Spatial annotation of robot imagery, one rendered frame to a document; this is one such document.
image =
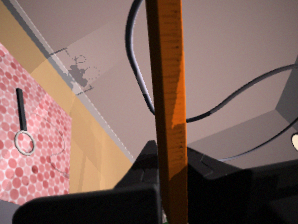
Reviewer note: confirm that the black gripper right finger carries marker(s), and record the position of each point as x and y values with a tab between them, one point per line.
219	193

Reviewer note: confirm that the orange handle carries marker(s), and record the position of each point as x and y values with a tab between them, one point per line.
164	23

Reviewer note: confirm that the black handle with grey ring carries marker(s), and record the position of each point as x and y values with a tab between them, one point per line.
22	121

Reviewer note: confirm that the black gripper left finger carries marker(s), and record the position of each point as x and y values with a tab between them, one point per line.
136	199

